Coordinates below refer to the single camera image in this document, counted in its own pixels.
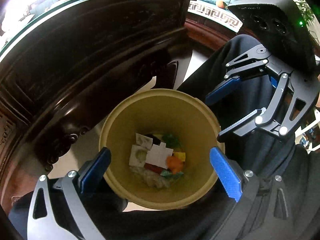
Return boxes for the blue sofa seat cushion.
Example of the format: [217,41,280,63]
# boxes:
[188,0,243,33]

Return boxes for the wooden glass-top coffee table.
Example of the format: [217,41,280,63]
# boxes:
[1,0,194,211]

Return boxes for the potted green corner plant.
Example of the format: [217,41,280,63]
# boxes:
[294,0,320,43]

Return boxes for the yellow trash bin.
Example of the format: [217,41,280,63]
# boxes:
[99,89,225,210]

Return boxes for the person dark trouser legs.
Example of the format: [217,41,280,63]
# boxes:
[10,34,320,240]

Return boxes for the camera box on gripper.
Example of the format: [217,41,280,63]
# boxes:
[228,0,319,76]

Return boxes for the clear plastic bag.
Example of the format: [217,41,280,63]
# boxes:
[130,166,171,189]

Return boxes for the white paper pieces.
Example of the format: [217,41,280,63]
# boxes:
[129,133,174,169]

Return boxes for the dark wooden long sofa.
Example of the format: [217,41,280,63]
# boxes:
[185,12,253,50]

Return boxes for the green paper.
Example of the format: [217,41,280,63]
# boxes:
[161,134,186,180]

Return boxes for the person right hand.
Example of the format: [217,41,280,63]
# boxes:
[315,73,320,108]

